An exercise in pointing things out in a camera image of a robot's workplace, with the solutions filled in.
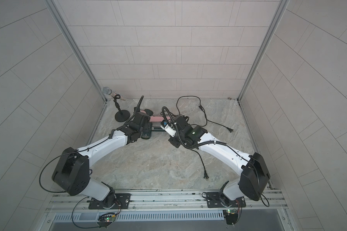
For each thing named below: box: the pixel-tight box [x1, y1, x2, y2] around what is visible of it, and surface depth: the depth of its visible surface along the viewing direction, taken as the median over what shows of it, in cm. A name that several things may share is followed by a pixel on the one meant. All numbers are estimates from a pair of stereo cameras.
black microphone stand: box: [111, 94, 131, 123], surface depth 107 cm
